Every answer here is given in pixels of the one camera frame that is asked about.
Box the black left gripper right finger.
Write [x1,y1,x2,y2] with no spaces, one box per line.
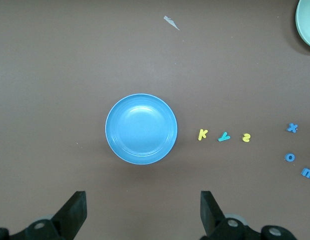
[200,190,262,240]

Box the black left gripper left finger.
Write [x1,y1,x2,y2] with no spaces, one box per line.
[10,191,87,240]

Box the teal letter y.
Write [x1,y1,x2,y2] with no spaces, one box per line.
[217,131,231,143]

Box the yellow letter k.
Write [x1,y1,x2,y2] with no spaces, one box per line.
[197,128,209,141]

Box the blue letter m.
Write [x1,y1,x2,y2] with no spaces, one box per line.
[300,166,310,181]

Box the blue plate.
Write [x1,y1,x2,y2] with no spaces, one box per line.
[105,93,178,166]

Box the white tape scrap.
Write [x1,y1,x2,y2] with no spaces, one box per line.
[163,15,181,31]

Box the pale green plate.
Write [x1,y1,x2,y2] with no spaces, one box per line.
[295,0,310,50]

